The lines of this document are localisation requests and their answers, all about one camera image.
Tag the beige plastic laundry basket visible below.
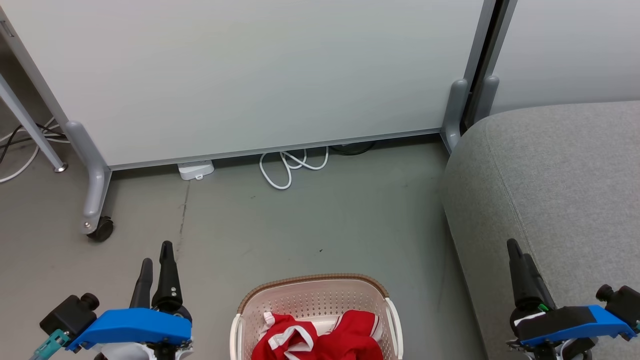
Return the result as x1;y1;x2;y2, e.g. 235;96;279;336
229;272;404;360

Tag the white power adapter box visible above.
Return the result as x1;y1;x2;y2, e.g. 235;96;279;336
177;159;215;181

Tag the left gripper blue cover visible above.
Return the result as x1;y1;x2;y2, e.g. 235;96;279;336
66;240;194;360

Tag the looped white cable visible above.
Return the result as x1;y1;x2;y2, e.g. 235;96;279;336
258;146;330;191

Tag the grey metal table leg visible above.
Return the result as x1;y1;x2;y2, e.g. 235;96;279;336
0;74;69;174

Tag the black caster wheel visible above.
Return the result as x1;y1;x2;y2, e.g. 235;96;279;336
87;216;115;244

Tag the black floor cable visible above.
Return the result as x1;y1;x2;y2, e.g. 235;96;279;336
0;123;67;166

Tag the grey fabric sofa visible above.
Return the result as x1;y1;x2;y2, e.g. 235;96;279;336
440;100;640;360

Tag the white floor cable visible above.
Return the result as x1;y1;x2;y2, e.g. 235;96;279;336
0;117;71;184

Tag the grey partition foot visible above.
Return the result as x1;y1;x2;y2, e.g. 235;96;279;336
472;74;500;124
442;78;471;152

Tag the large white partition panel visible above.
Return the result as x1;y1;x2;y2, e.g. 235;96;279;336
0;0;497;171

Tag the black cable under partition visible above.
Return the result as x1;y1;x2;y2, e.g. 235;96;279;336
329;141;376;156

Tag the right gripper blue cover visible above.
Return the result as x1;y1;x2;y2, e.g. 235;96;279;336
506;238;637;360

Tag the grey partition leg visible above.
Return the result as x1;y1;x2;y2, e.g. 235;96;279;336
64;120;112;236

